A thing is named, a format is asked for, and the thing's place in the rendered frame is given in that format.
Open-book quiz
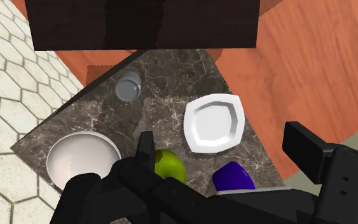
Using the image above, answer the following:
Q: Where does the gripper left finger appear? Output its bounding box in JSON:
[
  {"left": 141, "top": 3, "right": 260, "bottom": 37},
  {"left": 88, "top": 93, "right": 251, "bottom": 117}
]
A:
[{"left": 49, "top": 130, "right": 217, "bottom": 224}]

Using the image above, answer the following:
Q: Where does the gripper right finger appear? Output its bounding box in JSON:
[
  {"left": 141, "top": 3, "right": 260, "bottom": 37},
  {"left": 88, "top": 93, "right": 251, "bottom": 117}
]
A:
[{"left": 282, "top": 121, "right": 358, "bottom": 224}]

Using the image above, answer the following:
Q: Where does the green apple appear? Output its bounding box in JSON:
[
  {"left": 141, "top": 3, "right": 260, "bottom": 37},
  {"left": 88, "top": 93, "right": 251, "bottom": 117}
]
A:
[{"left": 154, "top": 148, "right": 188, "bottom": 185}]

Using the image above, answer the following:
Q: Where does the white round bowl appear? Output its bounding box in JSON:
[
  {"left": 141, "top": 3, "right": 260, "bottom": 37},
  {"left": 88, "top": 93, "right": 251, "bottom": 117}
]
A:
[{"left": 46, "top": 130, "right": 122, "bottom": 192}]

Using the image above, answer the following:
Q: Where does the grey cup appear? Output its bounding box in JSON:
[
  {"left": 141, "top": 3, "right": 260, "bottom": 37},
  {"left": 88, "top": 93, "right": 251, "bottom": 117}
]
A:
[{"left": 114, "top": 71, "right": 142, "bottom": 103}]

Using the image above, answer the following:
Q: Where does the blue rounded object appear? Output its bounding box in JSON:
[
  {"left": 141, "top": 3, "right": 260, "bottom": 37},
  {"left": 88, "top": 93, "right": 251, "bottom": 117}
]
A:
[{"left": 212, "top": 160, "right": 256, "bottom": 192}]

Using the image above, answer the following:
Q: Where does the white square plate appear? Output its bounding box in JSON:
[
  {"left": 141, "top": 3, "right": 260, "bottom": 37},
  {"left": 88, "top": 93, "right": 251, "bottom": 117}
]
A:
[{"left": 183, "top": 93, "right": 246, "bottom": 155}]

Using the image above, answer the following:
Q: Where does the dark robot stand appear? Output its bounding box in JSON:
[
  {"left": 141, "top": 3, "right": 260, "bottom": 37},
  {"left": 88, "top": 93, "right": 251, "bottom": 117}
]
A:
[{"left": 24, "top": 0, "right": 261, "bottom": 52}]

